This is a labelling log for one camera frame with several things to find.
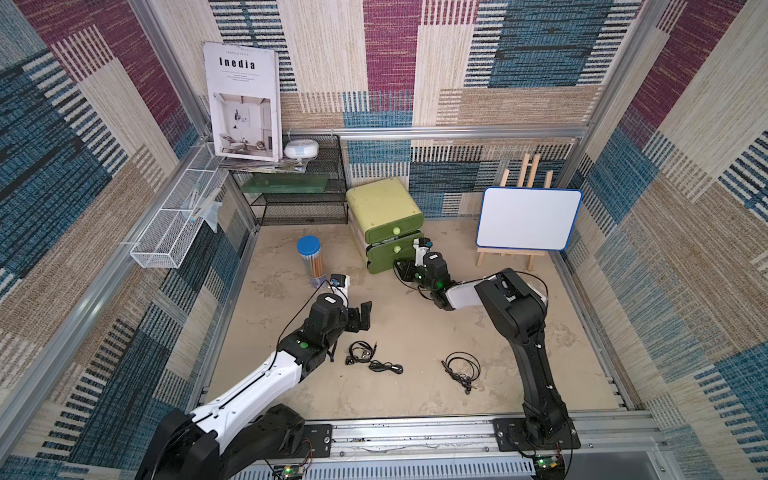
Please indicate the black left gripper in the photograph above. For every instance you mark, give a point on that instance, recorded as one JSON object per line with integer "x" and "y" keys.
{"x": 353, "y": 324}

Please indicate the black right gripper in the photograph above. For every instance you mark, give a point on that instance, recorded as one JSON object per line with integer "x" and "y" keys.
{"x": 413, "y": 270}

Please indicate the green drawer cabinet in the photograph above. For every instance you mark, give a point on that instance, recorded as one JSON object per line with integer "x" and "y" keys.
{"x": 386, "y": 220}

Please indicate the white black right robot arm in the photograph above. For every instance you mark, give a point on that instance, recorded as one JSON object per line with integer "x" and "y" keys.
{"x": 518, "y": 312}

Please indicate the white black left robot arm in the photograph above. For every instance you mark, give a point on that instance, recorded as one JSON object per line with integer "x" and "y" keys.
{"x": 243, "y": 425}

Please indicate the black braided earphones left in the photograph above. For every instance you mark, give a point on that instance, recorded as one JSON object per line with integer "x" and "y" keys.
{"x": 361, "y": 352}

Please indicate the clear pencil tub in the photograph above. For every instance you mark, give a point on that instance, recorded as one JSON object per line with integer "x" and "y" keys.
{"x": 310, "y": 250}

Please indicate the blue framed whiteboard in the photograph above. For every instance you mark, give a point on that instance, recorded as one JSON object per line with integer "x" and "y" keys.
{"x": 527, "y": 218}

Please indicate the white oval device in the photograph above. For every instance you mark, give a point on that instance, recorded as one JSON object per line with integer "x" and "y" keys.
{"x": 301, "y": 149}

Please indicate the Inedia magazine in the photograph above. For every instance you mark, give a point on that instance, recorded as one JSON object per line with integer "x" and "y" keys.
{"x": 243, "y": 89}

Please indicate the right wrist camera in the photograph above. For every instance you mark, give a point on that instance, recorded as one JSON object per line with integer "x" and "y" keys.
{"x": 422, "y": 247}

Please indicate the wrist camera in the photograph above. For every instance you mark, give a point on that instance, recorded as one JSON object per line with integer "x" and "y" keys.
{"x": 422, "y": 247}
{"x": 339, "y": 284}

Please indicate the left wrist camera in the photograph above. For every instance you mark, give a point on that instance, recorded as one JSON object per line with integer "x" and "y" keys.
{"x": 339, "y": 284}

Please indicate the black wire shelf rack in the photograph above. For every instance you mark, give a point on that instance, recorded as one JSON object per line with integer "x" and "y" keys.
{"x": 298, "y": 192}

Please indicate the white wire basket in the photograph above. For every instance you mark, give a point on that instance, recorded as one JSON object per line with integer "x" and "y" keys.
{"x": 190, "y": 204}

